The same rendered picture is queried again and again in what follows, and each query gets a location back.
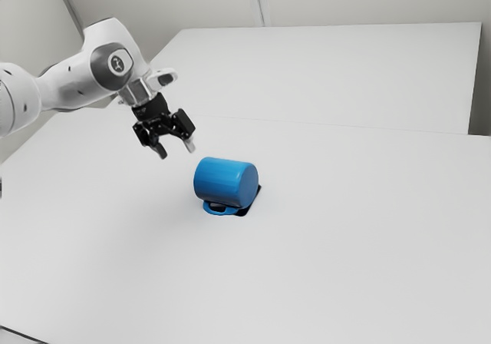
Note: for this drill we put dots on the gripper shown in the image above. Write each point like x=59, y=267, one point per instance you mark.
x=151, y=110

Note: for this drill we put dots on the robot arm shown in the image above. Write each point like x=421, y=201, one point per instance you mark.
x=73, y=77

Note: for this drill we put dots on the blue mug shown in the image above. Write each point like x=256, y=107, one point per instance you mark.
x=225, y=186

